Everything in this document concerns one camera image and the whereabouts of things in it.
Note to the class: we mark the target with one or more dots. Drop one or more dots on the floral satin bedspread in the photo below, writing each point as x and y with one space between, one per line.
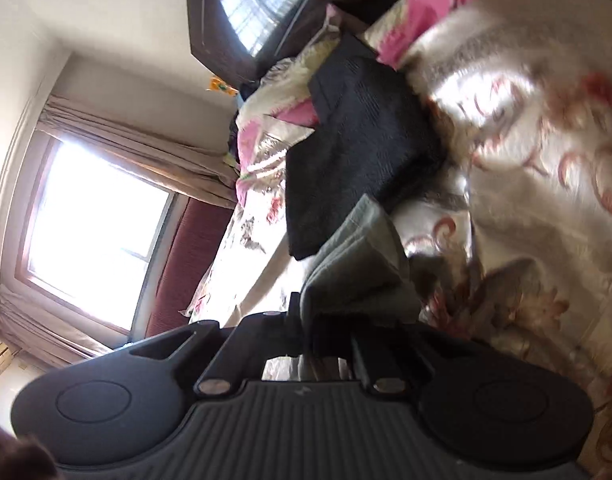
526 170

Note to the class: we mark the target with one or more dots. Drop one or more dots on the grey-green pants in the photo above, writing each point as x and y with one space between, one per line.
356 270

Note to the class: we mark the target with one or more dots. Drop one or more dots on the yellow package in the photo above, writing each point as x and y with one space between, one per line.
221 85

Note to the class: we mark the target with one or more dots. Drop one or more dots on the black knit garment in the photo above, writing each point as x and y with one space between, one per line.
356 150

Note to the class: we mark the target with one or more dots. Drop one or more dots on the window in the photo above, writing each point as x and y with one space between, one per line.
96 230

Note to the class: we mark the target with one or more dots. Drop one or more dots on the pink floral quilt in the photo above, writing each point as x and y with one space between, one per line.
266 140

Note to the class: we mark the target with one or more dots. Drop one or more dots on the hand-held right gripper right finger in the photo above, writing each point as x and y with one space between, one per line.
386 355

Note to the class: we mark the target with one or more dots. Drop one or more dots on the maroon headboard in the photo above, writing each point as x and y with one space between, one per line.
191 270

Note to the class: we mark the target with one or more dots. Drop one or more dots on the dark brown cloth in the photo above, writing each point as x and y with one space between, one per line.
16 455

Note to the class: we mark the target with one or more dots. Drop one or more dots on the dark wooden headboard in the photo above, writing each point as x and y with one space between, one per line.
286 15

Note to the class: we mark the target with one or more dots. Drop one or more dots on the beige curtain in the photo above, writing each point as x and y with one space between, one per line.
41 325
151 150

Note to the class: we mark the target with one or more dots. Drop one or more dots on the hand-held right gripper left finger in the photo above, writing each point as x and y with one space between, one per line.
258 340

